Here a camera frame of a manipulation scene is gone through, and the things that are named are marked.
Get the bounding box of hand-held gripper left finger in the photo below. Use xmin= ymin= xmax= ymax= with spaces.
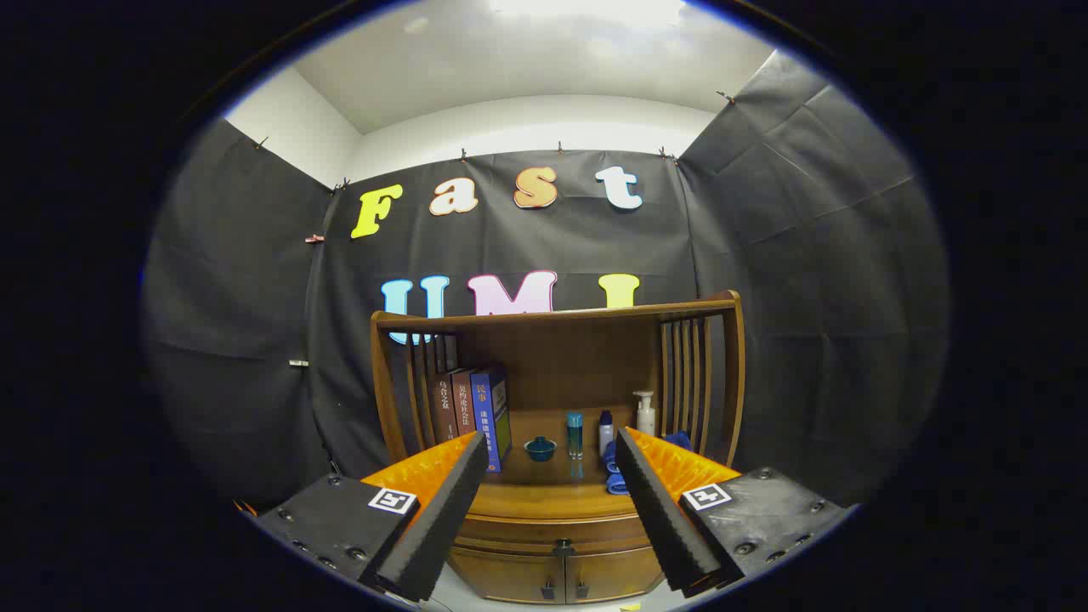
xmin=234 ymin=432 xmax=491 ymax=604

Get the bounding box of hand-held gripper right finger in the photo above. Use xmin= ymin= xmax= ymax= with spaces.
xmin=614 ymin=427 xmax=855 ymax=598

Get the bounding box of wooden drawer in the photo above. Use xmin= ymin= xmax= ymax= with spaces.
xmin=453 ymin=508 xmax=657 ymax=559

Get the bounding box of wooden cabinet door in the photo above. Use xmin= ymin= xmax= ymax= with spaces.
xmin=448 ymin=548 xmax=566 ymax=605
xmin=565 ymin=544 xmax=666 ymax=603

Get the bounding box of wooden countertop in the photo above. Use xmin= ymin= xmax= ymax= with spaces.
xmin=463 ymin=406 xmax=681 ymax=521

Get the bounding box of wooden cabinet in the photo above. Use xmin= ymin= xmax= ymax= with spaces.
xmin=370 ymin=291 xmax=747 ymax=606

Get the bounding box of blue folded towel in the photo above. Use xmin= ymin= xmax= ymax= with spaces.
xmin=602 ymin=431 xmax=694 ymax=496

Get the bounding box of dark brown book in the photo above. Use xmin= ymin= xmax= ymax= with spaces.
xmin=432 ymin=374 xmax=460 ymax=445

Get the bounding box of blue book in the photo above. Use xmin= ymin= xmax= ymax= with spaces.
xmin=470 ymin=367 xmax=513 ymax=473

